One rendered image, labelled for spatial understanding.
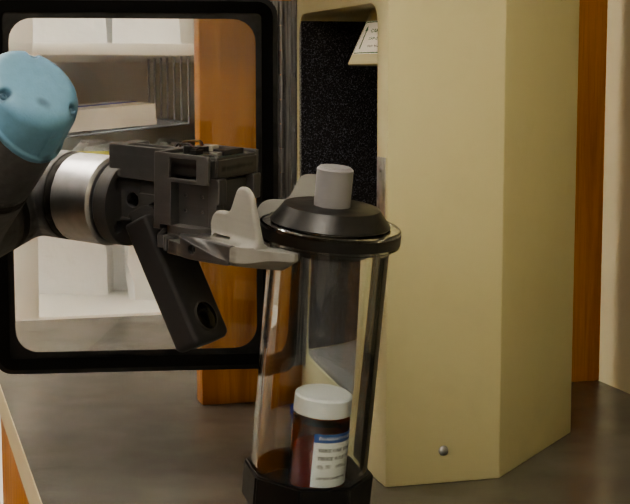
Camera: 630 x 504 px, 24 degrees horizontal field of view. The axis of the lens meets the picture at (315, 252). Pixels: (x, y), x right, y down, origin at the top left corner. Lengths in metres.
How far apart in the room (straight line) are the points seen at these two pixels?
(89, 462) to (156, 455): 0.07
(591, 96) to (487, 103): 0.47
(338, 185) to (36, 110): 0.23
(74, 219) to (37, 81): 0.16
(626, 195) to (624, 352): 0.19
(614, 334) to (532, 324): 0.43
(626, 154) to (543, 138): 0.39
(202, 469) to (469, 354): 0.27
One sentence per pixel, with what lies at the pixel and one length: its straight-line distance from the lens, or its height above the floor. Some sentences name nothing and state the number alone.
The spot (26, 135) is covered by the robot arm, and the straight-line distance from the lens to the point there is 1.08.
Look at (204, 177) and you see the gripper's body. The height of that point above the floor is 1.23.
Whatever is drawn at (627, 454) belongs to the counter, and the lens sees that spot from 1.46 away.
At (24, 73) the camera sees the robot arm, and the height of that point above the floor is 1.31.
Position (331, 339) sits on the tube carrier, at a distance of 1.08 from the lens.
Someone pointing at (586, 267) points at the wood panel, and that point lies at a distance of 1.77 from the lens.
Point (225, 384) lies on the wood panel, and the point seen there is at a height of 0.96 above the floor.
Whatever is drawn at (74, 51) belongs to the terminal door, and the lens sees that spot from 1.55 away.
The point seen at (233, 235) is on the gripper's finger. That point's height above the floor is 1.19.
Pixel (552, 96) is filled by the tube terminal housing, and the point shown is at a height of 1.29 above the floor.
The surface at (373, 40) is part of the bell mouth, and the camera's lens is 1.39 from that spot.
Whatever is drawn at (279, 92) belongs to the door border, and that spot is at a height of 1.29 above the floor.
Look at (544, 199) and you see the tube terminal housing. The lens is 1.41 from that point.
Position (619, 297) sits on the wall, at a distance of 1.81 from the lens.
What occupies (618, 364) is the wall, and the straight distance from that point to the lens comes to 1.82.
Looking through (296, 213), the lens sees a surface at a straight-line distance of 1.08.
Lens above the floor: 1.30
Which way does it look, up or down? 7 degrees down
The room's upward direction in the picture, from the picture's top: straight up
